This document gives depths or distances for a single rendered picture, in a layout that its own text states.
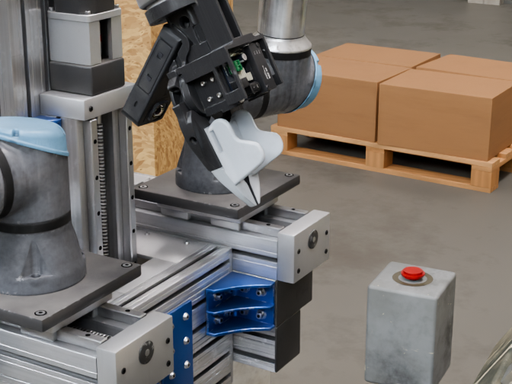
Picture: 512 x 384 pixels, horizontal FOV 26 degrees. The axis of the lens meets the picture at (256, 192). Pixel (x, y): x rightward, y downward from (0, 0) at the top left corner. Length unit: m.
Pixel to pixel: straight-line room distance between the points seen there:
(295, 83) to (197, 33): 0.94
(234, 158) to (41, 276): 0.57
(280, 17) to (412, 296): 0.54
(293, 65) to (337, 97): 3.48
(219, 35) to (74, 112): 0.73
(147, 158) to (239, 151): 2.39
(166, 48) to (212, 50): 0.05
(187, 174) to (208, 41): 0.92
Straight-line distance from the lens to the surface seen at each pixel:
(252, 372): 3.05
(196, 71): 1.04
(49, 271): 1.57
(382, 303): 1.85
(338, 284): 4.16
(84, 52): 1.74
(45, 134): 1.52
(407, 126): 5.31
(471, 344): 3.77
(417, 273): 1.87
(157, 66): 1.09
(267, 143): 1.08
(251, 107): 1.95
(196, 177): 1.94
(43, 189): 1.54
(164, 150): 3.47
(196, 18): 1.06
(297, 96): 2.01
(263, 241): 1.91
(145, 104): 1.10
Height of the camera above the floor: 1.67
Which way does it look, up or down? 19 degrees down
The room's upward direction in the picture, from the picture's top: straight up
